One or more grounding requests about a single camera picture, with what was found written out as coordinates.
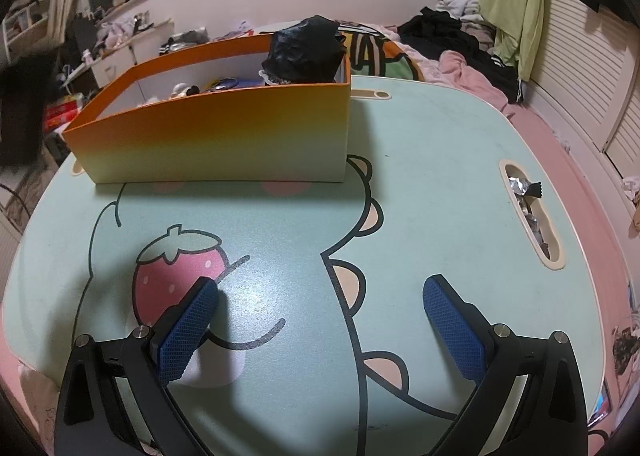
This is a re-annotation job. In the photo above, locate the white drawer cabinet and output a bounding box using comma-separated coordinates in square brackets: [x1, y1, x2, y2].
[91, 19, 175, 88]

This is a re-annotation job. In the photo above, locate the orange gradient cardboard box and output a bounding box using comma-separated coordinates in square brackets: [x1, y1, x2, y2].
[63, 34, 352, 184]

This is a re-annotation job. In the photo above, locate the black clothes pile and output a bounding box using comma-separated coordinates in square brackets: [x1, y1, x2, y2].
[397, 7, 520, 104]

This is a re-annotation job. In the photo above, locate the white clothes pile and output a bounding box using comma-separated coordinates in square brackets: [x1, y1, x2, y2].
[435, 0, 484, 23]

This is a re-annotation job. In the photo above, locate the black lace fabric bundle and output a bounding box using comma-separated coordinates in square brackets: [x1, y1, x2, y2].
[258, 15, 347, 85]

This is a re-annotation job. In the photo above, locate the cartoon print blanket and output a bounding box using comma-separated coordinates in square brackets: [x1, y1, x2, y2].
[338, 22, 424, 81]

